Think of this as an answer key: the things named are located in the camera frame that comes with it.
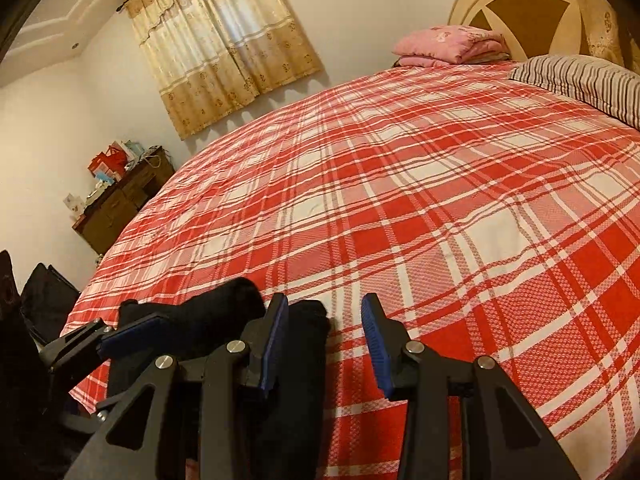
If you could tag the striped pillow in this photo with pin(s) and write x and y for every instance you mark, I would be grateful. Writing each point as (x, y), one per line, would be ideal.
(590, 82)

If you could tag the folded pink blanket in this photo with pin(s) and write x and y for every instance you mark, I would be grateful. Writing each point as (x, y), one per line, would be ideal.
(445, 42)

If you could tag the beige floral curtain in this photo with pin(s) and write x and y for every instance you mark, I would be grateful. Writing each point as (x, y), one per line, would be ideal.
(600, 20)

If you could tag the white paper bag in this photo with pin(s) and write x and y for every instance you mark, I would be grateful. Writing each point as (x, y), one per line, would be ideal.
(131, 152)

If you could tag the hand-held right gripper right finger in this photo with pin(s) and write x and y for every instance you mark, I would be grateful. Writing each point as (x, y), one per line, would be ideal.
(377, 350)

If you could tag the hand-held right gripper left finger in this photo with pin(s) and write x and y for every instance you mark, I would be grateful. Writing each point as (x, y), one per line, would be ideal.
(272, 350)

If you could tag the red plaid bed sheet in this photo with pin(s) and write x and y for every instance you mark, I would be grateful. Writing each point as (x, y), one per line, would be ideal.
(400, 185)

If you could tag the black pants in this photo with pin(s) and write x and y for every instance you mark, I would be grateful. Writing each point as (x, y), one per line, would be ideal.
(300, 350)

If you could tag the black bag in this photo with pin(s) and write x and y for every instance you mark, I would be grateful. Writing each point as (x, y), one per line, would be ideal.
(47, 300)

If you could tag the cream and brown headboard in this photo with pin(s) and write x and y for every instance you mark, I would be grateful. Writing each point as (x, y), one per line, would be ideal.
(480, 5)

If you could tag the white card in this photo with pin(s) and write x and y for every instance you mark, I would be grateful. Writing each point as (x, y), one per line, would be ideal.
(73, 206)

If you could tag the beige patterned window curtain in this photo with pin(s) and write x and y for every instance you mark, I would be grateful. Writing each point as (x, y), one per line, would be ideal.
(225, 50)

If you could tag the dark wooden dresser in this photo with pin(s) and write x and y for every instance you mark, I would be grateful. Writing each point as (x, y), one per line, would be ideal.
(120, 205)

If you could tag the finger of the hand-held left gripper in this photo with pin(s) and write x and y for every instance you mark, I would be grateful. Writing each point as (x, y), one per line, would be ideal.
(107, 406)
(130, 335)

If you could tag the red gift bag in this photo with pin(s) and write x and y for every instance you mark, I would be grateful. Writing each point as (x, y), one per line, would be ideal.
(107, 162)

